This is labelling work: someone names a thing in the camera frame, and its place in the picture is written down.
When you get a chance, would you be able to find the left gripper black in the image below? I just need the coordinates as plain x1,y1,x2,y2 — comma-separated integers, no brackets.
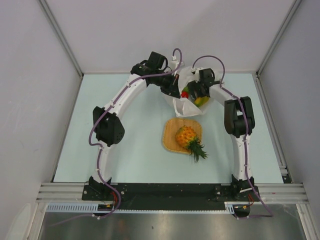
153,71,181,99

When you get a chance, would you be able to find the fake mango yellow green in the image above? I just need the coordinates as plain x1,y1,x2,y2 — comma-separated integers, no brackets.
193,96,210,108

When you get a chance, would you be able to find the white plastic bag lemon print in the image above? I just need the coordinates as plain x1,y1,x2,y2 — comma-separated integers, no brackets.
163,66,219,117

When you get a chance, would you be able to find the fake pineapple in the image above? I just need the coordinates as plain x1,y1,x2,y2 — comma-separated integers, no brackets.
174,125,208,163

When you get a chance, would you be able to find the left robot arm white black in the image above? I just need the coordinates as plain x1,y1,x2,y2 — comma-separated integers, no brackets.
88,48,183,200

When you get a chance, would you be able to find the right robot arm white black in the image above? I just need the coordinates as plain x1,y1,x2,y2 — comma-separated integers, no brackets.
188,67,255,201

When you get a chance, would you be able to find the fake green fruit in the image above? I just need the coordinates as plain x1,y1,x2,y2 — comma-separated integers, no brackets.
182,86,189,93

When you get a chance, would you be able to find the small fake red apple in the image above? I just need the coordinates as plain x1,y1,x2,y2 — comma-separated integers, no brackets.
180,91,189,99

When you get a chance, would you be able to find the woven bamboo tray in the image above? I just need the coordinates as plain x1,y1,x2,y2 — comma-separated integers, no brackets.
162,117,203,154

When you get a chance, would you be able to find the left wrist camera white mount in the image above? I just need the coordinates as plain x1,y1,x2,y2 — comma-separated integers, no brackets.
168,56,185,70

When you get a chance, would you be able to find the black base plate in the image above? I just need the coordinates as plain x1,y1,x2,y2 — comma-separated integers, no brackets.
81,180,258,211

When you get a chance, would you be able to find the right aluminium side rail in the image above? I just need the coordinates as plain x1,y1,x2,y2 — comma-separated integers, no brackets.
252,73,293,184

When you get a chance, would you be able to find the right aluminium corner post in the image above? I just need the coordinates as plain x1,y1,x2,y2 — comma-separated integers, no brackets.
255,0,304,77

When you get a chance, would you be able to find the aluminium corner post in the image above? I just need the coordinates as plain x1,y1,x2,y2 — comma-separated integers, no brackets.
255,0,304,77
37,0,84,79

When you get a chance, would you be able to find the aluminium front rail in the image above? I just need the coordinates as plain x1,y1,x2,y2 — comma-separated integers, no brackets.
36,182,309,204

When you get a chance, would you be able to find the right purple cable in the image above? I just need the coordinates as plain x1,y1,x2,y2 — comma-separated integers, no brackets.
191,55,275,218

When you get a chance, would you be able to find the left aluminium corner post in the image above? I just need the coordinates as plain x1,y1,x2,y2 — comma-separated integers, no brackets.
37,0,84,79

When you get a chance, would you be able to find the white slotted cable duct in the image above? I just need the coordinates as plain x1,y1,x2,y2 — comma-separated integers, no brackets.
46,203,241,214

